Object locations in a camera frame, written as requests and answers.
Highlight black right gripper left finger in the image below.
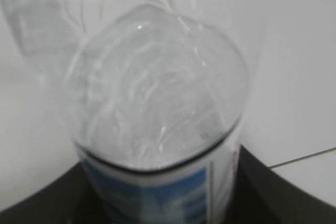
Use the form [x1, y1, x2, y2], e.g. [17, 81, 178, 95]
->
[1, 163, 110, 223]

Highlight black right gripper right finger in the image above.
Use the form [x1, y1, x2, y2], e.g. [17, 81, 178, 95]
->
[225, 147, 335, 223]

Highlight clear plastic water bottle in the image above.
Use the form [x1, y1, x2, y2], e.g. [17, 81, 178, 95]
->
[1, 0, 249, 223]

